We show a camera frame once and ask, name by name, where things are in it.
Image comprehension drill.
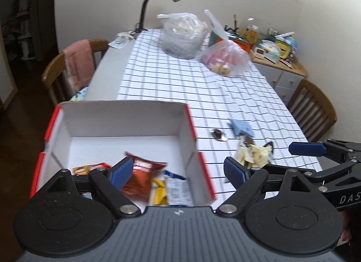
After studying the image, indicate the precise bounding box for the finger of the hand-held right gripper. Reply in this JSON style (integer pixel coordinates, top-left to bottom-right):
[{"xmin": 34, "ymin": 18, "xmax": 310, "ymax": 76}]
[
  {"xmin": 289, "ymin": 139, "xmax": 361, "ymax": 164},
  {"xmin": 262, "ymin": 163, "xmax": 361, "ymax": 193}
]

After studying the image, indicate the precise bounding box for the dark wooden bookshelf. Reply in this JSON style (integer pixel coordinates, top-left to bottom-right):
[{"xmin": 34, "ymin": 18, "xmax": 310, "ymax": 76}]
[{"xmin": 0, "ymin": 0, "xmax": 37, "ymax": 62}]

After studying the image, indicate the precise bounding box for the white plastic bag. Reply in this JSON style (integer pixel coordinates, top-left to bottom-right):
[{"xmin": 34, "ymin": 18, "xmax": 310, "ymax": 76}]
[{"xmin": 261, "ymin": 40, "xmax": 282, "ymax": 63}]

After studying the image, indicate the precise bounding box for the white checked tablecloth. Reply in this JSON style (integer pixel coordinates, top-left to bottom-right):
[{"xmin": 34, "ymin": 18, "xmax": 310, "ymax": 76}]
[{"xmin": 117, "ymin": 28, "xmax": 323, "ymax": 212}]

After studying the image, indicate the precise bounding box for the large red snack packet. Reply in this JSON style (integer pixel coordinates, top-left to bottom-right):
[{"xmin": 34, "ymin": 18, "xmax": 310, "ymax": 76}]
[{"xmin": 72, "ymin": 162, "xmax": 113, "ymax": 176}]

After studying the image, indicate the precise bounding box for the white printed packet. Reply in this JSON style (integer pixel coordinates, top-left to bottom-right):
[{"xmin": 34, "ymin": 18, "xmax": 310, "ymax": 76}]
[{"xmin": 108, "ymin": 32, "xmax": 135, "ymax": 49}]

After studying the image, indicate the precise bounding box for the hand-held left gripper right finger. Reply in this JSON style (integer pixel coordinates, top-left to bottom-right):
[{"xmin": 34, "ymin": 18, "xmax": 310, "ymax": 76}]
[{"xmin": 214, "ymin": 157, "xmax": 322, "ymax": 217}]

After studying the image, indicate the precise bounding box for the clear bag of white food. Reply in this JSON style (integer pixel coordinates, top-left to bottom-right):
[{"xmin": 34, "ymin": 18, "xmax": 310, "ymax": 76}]
[{"xmin": 157, "ymin": 12, "xmax": 208, "ymax": 59}]

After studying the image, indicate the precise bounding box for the orange container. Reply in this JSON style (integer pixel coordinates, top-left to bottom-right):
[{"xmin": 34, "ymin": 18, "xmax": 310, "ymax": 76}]
[{"xmin": 210, "ymin": 32, "xmax": 253, "ymax": 54}]

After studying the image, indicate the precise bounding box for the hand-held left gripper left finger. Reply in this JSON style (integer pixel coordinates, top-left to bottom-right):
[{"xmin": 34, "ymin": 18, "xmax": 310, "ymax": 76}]
[{"xmin": 37, "ymin": 157, "xmax": 141, "ymax": 219}]

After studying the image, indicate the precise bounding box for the clear bag of red snacks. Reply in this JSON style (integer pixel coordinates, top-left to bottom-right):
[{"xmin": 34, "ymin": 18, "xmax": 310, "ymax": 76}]
[{"xmin": 197, "ymin": 9, "xmax": 251, "ymax": 77}]

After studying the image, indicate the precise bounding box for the blue snack packet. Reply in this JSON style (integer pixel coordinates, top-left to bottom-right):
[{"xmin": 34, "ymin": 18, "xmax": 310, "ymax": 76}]
[{"xmin": 228, "ymin": 119, "xmax": 254, "ymax": 137}]

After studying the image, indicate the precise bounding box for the cream snack packet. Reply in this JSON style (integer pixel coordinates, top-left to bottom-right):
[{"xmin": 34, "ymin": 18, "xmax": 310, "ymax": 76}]
[{"xmin": 237, "ymin": 135, "xmax": 274, "ymax": 170}]

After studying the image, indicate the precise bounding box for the yellow snack packet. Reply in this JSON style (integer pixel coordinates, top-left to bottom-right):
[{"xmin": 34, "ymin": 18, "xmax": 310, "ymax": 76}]
[{"xmin": 149, "ymin": 179, "xmax": 169, "ymax": 205}]

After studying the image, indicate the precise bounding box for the red and white cardboard box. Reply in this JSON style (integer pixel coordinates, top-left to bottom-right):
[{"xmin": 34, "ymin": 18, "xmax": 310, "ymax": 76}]
[{"xmin": 30, "ymin": 101, "xmax": 218, "ymax": 209}]

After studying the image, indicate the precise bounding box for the pink towel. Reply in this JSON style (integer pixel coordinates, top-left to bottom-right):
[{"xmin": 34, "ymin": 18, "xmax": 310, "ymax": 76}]
[{"xmin": 62, "ymin": 39, "xmax": 95, "ymax": 90}]

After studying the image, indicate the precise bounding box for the dark candy in silver wrapper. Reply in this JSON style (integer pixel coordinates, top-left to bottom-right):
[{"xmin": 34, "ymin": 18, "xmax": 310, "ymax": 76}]
[{"xmin": 210, "ymin": 128, "xmax": 228, "ymax": 140}]

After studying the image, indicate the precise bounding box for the floral seat cushion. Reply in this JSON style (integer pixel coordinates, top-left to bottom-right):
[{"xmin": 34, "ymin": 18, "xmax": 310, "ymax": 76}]
[{"xmin": 69, "ymin": 87, "xmax": 88, "ymax": 101}]

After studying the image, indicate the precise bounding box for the dark seat wooden chair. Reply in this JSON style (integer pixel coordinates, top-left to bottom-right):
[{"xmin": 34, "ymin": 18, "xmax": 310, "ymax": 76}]
[{"xmin": 286, "ymin": 79, "xmax": 337, "ymax": 142}]

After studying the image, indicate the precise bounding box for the shiny red snack packet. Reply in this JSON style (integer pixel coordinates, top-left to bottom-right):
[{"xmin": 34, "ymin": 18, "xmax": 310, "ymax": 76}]
[{"xmin": 121, "ymin": 151, "xmax": 169, "ymax": 203}]

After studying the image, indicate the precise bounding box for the yellow box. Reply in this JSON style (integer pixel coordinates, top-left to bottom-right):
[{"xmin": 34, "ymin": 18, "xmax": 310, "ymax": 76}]
[{"xmin": 275, "ymin": 40, "xmax": 292, "ymax": 59}]

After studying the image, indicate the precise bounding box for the white snack packet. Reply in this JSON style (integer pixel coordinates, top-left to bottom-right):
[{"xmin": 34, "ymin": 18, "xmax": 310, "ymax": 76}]
[{"xmin": 164, "ymin": 169, "xmax": 195, "ymax": 206}]

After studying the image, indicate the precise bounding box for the white cabinet with wooden top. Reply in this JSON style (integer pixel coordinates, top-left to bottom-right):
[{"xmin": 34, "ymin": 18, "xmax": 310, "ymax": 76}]
[{"xmin": 251, "ymin": 53, "xmax": 308, "ymax": 104}]

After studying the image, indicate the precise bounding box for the wooden chair with towel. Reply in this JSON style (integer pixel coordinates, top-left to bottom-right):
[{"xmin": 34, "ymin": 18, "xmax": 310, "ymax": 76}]
[{"xmin": 42, "ymin": 39, "xmax": 109, "ymax": 107}]

